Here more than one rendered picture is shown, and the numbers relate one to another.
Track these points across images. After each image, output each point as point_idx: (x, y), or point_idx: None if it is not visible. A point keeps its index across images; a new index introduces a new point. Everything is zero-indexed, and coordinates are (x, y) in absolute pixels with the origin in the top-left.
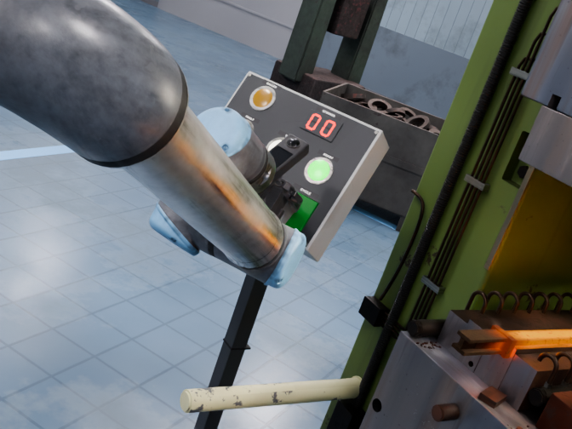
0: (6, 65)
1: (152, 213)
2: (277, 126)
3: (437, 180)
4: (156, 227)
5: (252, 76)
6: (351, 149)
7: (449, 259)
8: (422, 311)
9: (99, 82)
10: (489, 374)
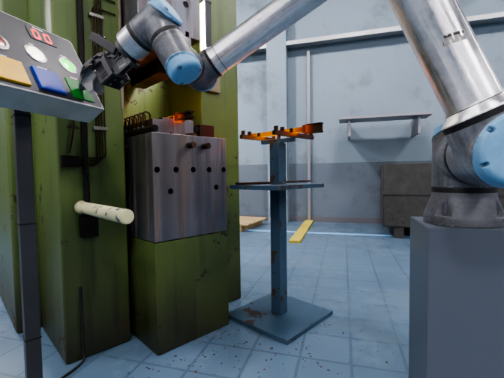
0: None
1: (185, 57)
2: (17, 36)
3: None
4: (196, 63)
5: None
6: (69, 52)
7: (104, 112)
8: (103, 142)
9: None
10: (179, 132)
